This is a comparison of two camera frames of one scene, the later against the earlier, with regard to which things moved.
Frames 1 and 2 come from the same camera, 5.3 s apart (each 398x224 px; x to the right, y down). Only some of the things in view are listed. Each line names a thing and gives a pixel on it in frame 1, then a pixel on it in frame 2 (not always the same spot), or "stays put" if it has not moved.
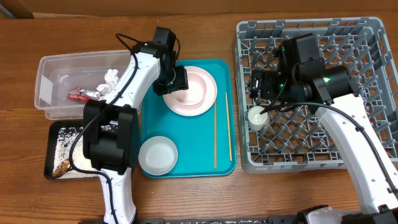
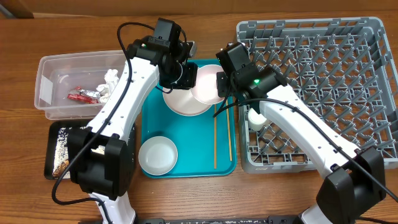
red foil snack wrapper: x=80 y=94 stays put
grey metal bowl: x=158 y=155 stays put
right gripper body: x=259 y=86 → x=222 y=86
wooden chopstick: x=228 y=127 stays put
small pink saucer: x=195 y=93 → x=206 y=91
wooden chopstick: x=215 y=139 stays put
